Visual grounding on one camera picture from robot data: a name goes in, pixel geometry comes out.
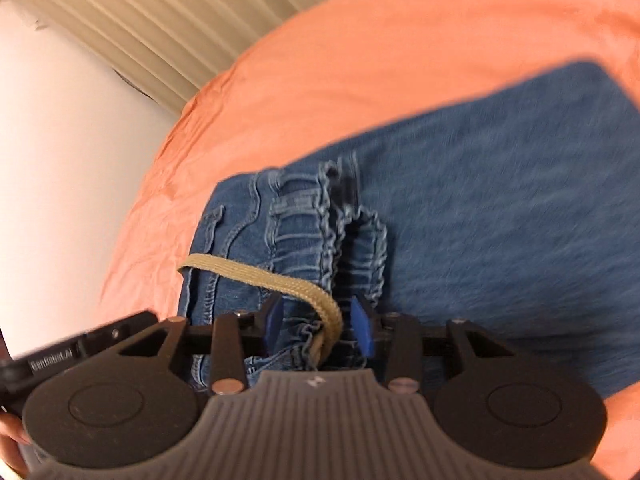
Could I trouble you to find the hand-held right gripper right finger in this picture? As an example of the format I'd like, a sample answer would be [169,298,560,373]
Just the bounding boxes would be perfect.
[350,294,517,396]

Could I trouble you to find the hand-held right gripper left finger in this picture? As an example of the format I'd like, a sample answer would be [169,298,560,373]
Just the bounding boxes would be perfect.
[118,294,284,397]

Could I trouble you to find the blue denim pants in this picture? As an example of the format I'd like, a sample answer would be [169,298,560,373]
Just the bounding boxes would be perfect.
[177,60,640,407]

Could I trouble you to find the person's left hand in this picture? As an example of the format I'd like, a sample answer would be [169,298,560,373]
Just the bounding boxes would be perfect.
[0,411,32,478]

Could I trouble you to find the orange bed sheet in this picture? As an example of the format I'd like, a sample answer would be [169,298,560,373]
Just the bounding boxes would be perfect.
[97,0,640,480]

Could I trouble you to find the beige curtain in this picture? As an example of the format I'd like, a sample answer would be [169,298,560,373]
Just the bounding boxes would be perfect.
[7,0,387,117]

